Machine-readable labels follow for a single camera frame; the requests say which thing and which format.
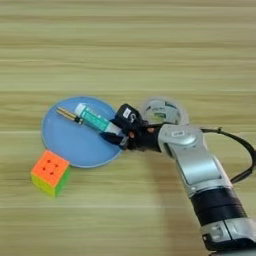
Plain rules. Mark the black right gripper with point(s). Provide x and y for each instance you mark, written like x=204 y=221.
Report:
x=145 y=136

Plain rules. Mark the green and white glue stick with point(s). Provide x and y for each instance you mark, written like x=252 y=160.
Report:
x=95 y=118

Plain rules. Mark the blue round plate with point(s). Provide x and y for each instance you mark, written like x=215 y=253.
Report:
x=66 y=140

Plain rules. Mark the gold and black pen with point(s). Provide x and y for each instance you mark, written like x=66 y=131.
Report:
x=68 y=115

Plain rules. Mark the clear tape roll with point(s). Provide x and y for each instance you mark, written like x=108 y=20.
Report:
x=173 y=108

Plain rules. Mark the orange and green puzzle cube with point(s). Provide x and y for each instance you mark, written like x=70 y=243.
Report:
x=50 y=170

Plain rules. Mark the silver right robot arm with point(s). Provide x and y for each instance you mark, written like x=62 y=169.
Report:
x=200 y=166

